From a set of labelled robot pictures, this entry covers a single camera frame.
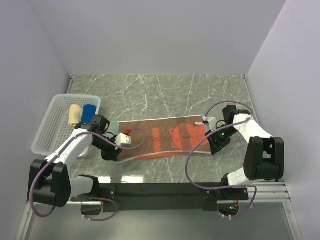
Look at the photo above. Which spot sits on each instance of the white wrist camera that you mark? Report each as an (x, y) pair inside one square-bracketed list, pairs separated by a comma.
[(123, 139), (208, 122)]

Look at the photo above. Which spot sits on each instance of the aluminium rail frame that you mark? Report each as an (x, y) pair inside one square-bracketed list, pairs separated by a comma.
[(131, 97)]

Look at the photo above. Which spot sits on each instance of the white plastic basket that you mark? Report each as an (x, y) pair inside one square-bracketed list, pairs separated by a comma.
[(54, 129)]

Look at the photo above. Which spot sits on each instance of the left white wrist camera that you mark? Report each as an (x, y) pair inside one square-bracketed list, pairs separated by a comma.
[(123, 139)]

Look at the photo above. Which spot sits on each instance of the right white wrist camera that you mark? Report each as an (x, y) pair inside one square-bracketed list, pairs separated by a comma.
[(208, 122)]

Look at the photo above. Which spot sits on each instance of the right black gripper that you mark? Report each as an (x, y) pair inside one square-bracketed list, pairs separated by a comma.
[(215, 147)]

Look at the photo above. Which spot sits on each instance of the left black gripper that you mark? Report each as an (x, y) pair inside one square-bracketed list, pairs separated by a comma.
[(112, 154)]

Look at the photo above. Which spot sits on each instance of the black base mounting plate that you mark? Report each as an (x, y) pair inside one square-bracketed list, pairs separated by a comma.
[(162, 196)]

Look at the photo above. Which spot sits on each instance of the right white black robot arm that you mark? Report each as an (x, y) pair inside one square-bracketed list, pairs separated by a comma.
[(264, 158)]

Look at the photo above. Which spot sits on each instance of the rolled beige towel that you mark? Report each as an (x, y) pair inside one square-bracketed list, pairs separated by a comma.
[(75, 115)]

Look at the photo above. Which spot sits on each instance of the rolled blue towel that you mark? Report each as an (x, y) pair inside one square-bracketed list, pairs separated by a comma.
[(88, 113)]

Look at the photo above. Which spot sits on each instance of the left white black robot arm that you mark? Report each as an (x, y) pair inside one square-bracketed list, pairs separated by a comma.
[(49, 179)]

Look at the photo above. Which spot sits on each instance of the brown orange bear towel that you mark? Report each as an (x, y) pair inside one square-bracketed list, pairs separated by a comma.
[(165, 137)]

